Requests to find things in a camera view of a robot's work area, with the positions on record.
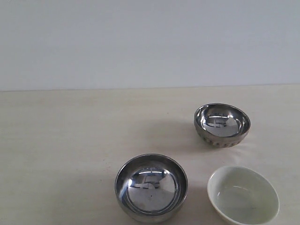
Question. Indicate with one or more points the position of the ribbed stainless steel bowl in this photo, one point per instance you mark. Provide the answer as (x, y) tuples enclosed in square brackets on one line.
[(221, 125)]

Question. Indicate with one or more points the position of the smooth stainless steel bowl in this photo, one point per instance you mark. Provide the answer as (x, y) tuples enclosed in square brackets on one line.
[(151, 188)]

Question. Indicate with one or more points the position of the white ceramic bowl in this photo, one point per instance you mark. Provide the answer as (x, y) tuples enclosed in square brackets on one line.
[(241, 196)]

